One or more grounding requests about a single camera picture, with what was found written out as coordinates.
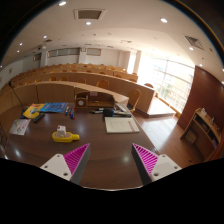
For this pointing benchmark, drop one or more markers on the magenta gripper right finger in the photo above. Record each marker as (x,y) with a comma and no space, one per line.
(151,166)

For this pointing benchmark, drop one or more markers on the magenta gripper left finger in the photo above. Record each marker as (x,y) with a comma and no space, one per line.
(70,166)

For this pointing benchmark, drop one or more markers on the white open notebook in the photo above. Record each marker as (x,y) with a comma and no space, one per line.
(121,125)

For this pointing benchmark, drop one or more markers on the red marker pen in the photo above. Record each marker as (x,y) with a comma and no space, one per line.
(72,115)

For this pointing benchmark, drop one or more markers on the black remote control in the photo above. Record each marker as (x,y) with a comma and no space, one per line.
(38,117)

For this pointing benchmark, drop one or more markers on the wooden bookshelf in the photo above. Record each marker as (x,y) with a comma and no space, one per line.
(202,133)

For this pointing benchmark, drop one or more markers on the blue marker pen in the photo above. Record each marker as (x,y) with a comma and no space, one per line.
(66,111)

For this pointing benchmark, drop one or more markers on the blue book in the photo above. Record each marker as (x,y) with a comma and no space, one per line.
(57,107)

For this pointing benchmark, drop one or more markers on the white paper sheet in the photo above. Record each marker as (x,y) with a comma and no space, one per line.
(19,126)

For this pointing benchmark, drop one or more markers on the dark blue pouch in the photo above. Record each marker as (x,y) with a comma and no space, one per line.
(108,112)

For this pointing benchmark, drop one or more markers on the wooden desk organizer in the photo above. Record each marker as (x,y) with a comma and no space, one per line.
(94,99)

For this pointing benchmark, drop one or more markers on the black microphone stand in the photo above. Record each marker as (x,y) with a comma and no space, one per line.
(22,108)

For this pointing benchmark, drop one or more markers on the wooden chair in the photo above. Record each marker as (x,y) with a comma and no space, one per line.
(134,96)

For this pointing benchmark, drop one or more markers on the curved wooden lecture bench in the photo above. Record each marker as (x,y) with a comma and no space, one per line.
(118,85)

